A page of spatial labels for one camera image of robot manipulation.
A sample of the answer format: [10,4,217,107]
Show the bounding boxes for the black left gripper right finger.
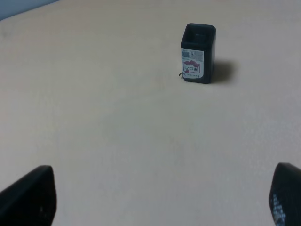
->
[269,162,301,226]

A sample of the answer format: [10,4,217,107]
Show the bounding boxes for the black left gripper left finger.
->
[0,165,57,226]

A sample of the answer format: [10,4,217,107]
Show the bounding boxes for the small black labelled box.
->
[180,23,216,84]

